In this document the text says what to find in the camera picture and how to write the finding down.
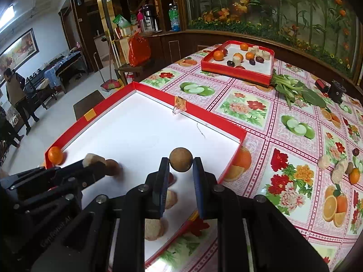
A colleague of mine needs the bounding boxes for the standing person dark clothes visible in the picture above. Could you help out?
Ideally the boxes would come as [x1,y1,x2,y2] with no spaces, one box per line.
[4,68,39,135]

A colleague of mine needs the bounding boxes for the white lumpy fruit piece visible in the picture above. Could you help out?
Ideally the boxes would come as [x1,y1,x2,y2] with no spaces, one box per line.
[145,218,169,241]

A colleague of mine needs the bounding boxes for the orange red plastic bag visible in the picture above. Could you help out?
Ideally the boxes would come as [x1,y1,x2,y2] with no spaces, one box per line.
[129,33,151,67]

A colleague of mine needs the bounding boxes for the brown small kiwi behind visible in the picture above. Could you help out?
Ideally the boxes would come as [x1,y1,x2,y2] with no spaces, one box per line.
[346,162,354,175]

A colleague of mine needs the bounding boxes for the green label plastic bottle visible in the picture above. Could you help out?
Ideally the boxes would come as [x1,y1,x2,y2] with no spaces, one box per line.
[169,3,181,32]

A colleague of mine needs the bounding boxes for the brown floor mat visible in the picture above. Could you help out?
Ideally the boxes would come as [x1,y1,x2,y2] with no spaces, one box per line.
[73,90,105,120]

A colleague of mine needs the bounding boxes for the white cut fruit chunk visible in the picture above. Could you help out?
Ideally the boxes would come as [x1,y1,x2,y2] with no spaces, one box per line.
[317,154,330,170]

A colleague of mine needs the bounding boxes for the floral fruit print tablecloth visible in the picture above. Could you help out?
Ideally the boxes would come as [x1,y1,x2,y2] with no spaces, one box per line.
[143,48,362,271]

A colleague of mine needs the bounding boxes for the steel thermos flask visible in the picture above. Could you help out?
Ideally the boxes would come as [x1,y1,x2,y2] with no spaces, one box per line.
[142,4,159,31]

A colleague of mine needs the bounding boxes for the far red tray with fruits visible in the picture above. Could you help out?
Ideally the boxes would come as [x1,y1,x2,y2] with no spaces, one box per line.
[201,41,275,87]

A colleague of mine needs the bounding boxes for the small red black box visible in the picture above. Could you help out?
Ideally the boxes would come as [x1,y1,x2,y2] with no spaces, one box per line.
[315,79,329,93]

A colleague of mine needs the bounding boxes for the green leafy vegetables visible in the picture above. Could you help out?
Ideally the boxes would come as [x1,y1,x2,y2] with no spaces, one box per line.
[270,71,326,108]

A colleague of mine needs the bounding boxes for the dark purple plum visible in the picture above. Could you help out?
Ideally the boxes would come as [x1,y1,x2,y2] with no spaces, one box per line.
[352,148,359,156]

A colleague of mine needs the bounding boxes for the white peeled fruit ball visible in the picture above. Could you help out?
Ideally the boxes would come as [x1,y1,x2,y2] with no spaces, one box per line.
[165,190,178,209]

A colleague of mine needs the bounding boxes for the red date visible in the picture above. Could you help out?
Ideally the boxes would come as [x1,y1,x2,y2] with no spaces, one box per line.
[168,172,174,185]

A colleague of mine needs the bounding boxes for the glass panel with artificial flowers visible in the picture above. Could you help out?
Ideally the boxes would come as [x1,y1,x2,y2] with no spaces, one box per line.
[186,0,362,78]

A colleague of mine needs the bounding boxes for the orange mandarin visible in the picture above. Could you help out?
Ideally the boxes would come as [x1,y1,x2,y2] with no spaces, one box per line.
[349,168,361,185]
[47,146,63,165]

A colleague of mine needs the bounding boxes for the framed landscape painting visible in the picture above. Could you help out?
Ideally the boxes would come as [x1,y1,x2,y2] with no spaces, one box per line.
[0,28,39,79]

